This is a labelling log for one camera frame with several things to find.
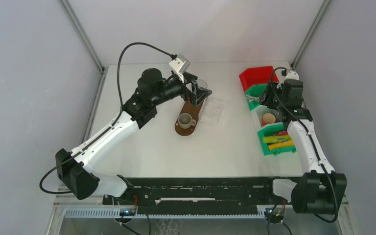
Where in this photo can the clear textured acrylic holder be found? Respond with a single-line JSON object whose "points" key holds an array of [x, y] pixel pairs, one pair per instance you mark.
{"points": [[211, 111]]}

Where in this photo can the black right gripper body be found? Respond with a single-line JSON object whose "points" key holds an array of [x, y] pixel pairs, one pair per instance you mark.
{"points": [[274, 100]]}

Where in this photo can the yellow toothpaste tube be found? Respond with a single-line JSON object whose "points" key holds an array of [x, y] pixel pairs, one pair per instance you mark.
{"points": [[282, 144]]}

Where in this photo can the red storage bin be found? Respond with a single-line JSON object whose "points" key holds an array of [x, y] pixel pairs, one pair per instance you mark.
{"points": [[256, 76]]}

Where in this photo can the clear glass tumbler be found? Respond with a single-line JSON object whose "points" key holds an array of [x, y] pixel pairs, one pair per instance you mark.
{"points": [[201, 84]]}

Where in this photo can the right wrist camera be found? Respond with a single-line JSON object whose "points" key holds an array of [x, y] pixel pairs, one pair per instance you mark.
{"points": [[289, 74]]}

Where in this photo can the green bin with toothbrushes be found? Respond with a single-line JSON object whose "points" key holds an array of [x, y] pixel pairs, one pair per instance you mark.
{"points": [[261, 91]]}

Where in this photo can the green toothpaste tube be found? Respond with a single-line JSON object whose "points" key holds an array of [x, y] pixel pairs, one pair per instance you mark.
{"points": [[275, 139]]}

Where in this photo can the grey ceramic cup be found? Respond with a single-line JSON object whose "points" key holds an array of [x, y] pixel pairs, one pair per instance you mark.
{"points": [[186, 121]]}

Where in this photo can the white storage bin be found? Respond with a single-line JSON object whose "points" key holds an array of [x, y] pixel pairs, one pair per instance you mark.
{"points": [[257, 113]]}

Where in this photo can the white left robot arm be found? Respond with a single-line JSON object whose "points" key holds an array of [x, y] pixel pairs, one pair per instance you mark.
{"points": [[76, 168]]}

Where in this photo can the orange ceramic cup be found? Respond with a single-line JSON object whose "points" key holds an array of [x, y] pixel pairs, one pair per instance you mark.
{"points": [[268, 118]]}

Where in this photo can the brown oval wooden tray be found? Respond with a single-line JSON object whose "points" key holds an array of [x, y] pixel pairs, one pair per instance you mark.
{"points": [[194, 111]]}

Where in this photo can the red toothpaste tube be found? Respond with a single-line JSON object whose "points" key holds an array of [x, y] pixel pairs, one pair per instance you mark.
{"points": [[282, 133]]}

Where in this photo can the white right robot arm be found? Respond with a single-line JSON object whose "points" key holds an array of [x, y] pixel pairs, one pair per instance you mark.
{"points": [[320, 190]]}

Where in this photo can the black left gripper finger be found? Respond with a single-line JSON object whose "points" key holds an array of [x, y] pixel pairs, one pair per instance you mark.
{"points": [[199, 94], [190, 78]]}

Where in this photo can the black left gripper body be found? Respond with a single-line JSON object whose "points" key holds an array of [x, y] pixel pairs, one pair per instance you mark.
{"points": [[176, 87]]}

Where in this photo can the green bin with toothpaste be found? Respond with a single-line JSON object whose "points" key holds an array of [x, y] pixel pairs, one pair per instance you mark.
{"points": [[270, 130]]}

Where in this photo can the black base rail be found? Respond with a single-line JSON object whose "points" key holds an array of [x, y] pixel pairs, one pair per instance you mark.
{"points": [[198, 196]]}

